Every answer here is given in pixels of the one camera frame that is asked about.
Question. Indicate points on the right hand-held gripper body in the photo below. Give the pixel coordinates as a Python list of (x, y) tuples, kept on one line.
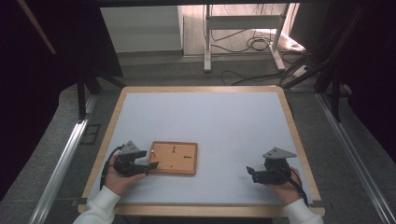
[(276, 168)]

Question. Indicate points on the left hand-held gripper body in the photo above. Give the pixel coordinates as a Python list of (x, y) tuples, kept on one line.
[(127, 161)]

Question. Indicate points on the wooden picture frame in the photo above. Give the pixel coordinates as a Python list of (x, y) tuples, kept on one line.
[(174, 158)]

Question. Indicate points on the person's left hand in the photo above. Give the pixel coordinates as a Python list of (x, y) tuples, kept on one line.
[(120, 183)]

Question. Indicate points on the person's right hand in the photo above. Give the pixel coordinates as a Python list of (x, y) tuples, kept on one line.
[(286, 191)]

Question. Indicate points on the black floor grate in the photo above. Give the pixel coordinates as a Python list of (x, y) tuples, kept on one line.
[(90, 134)]

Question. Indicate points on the white table mat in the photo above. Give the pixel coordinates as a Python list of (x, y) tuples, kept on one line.
[(218, 124)]

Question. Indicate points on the black metal stand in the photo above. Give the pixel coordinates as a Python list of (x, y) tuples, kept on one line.
[(334, 90), (82, 96)]

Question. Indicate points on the white power strip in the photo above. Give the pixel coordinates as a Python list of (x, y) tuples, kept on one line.
[(301, 71)]

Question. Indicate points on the dark curtain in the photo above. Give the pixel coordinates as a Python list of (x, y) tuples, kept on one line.
[(373, 77), (37, 93)]

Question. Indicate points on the white board panel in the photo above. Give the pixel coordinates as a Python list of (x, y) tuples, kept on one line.
[(140, 29)]

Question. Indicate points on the white crumpled cloth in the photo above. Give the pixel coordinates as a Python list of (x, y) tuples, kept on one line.
[(289, 42)]

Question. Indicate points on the wooden stick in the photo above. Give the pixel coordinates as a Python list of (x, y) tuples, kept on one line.
[(37, 28)]

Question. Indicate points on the aluminium floor rail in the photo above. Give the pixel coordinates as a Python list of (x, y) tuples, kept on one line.
[(355, 155), (62, 158)]

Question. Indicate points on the white metal stand frame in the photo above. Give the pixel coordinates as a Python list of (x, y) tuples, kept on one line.
[(243, 22)]

